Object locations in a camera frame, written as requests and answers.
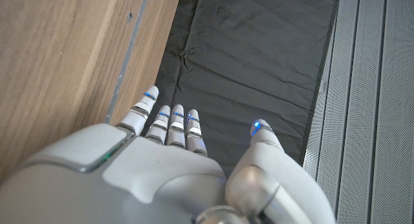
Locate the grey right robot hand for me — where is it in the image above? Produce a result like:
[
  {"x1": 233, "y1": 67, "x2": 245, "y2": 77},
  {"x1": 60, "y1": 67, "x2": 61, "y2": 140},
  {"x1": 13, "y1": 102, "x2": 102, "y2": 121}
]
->
[{"x1": 0, "y1": 85, "x2": 337, "y2": 224}]

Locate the grey tape outline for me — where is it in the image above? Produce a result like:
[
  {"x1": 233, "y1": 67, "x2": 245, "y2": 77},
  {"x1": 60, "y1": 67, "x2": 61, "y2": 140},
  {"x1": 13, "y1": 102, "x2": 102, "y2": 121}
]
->
[{"x1": 103, "y1": 0, "x2": 151, "y2": 124}]

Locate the black curtain backdrop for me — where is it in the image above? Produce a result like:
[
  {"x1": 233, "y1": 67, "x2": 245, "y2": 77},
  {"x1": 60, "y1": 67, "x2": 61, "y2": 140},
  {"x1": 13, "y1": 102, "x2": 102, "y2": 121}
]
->
[{"x1": 142, "y1": 0, "x2": 342, "y2": 178}]

